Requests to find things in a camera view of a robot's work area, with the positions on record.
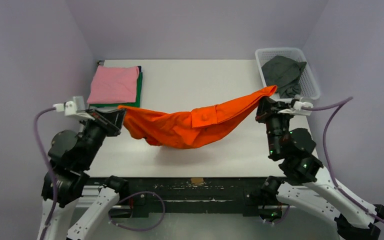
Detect green folded t shirt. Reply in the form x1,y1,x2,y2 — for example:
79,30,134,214
89,72,143,108

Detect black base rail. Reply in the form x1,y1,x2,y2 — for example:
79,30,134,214
76,176,312,219

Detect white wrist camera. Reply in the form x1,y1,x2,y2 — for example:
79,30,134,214
52,96,94,121
277,95,314,116

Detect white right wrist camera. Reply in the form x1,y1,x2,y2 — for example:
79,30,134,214
277,95,314,116

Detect pink folded t shirt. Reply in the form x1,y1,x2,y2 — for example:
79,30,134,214
87,65,140,104

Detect dark grey t shirt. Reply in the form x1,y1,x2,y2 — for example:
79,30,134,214
261,55,307,99

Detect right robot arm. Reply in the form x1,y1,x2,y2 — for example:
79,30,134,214
255,97,384,240

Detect white plastic basket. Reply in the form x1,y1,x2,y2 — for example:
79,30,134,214
254,47,321,101

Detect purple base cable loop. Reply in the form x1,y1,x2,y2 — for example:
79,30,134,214
107,191,166,233

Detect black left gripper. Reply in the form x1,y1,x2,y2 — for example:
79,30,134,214
79,106,127,167

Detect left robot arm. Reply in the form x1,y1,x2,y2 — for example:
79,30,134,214
33,107,126,240

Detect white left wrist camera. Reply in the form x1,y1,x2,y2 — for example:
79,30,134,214
52,96,94,121

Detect orange t shirt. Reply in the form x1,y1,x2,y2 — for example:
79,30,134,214
118,85,277,149

